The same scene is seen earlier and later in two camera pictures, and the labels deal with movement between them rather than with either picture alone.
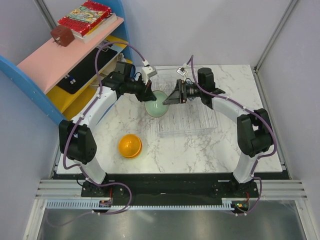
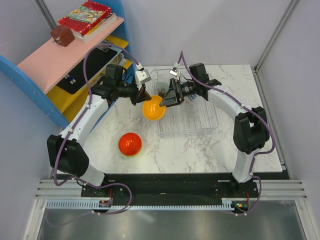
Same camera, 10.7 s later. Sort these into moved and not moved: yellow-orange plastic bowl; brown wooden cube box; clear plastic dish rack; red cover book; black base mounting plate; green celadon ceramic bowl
Moved: yellow-orange plastic bowl; green celadon ceramic bowl
Not moved: red cover book; brown wooden cube box; black base mounting plate; clear plastic dish rack
